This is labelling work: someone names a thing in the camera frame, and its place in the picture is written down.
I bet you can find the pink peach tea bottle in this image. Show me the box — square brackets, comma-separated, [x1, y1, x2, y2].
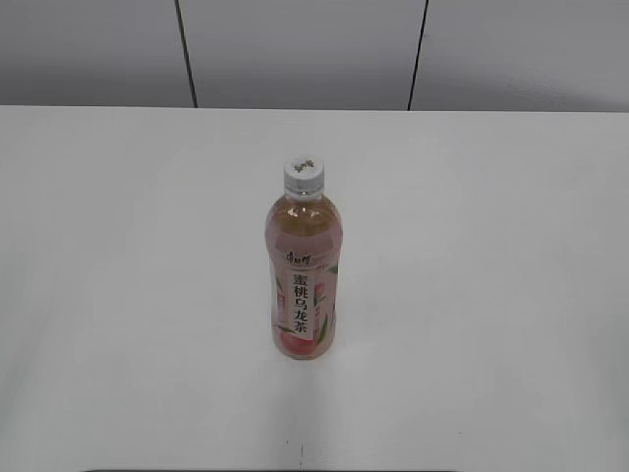
[264, 191, 343, 360]

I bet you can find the white bottle cap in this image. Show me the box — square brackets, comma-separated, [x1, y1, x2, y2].
[283, 155, 325, 194]

